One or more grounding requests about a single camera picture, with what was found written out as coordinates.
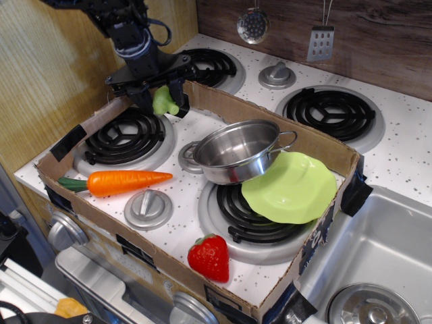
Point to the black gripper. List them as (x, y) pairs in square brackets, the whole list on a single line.
[(149, 67)]

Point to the green toy broccoli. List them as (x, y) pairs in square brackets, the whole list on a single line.
[(163, 102)]

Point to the small steel pan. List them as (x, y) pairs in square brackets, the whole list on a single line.
[(239, 152)]

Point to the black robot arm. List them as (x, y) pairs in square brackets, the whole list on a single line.
[(124, 22)]

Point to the front left black burner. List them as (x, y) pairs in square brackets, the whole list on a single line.
[(131, 141)]

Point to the black burner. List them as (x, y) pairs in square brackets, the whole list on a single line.
[(216, 69), (342, 113), (251, 238), (131, 141)]

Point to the back left black burner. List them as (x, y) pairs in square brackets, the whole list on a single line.
[(216, 69)]

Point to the middle grey stove knob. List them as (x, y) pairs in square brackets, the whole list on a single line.
[(185, 162)]

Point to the grey stove knob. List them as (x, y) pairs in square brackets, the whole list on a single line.
[(185, 162), (148, 210), (277, 77)]

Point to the orange toy carrot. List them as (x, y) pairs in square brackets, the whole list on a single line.
[(108, 183)]

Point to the front grey stove knob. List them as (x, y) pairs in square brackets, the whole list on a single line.
[(148, 210)]

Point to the hanging steel strainer ladle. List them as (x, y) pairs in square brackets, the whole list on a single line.
[(253, 24)]

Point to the back grey stove knob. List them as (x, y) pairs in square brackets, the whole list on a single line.
[(277, 77)]

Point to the front right black burner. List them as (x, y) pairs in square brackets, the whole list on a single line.
[(251, 238)]

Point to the red toy strawberry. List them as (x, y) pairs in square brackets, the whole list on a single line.
[(210, 257)]

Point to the light green plastic plate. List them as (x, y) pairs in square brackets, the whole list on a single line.
[(296, 189)]

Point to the left oven front knob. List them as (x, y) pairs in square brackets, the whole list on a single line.
[(65, 232)]

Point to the oven knob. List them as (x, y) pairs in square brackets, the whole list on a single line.
[(187, 309), (65, 232)]

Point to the hanging steel slotted spatula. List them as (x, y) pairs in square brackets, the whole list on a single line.
[(320, 46)]

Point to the back right black burner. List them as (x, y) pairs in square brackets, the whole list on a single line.
[(342, 113)]

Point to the right oven front knob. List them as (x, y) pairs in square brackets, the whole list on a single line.
[(187, 309)]

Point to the brown cardboard fence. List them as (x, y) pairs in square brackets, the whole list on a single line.
[(337, 156)]

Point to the yellow object bottom left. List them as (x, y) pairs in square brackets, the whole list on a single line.
[(69, 307)]

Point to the grey toy sink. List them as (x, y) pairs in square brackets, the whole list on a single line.
[(386, 243)]

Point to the steel sink drain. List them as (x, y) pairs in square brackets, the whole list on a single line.
[(369, 303)]

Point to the grey oven door handle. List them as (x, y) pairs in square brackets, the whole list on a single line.
[(114, 297)]

